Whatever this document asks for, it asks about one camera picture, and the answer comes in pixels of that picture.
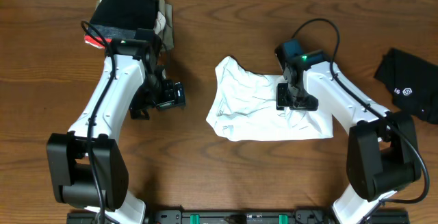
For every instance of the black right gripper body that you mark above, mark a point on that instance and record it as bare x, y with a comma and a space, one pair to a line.
300, 101

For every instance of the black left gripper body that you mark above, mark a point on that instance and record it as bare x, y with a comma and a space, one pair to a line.
152, 94

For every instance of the white t-shirt pixel print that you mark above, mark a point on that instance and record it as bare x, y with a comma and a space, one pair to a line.
244, 108

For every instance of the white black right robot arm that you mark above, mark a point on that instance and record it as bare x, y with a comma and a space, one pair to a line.
382, 156

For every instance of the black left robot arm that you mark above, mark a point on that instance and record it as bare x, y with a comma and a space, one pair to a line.
86, 166

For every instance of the olive grey folded garment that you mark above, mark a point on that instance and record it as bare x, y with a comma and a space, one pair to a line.
166, 34

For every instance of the black folded garment pink trim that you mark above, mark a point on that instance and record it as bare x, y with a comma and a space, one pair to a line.
122, 14

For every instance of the black t-shirt white logo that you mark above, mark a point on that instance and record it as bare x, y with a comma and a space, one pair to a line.
412, 82

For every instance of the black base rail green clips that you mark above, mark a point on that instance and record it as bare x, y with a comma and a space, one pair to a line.
299, 216

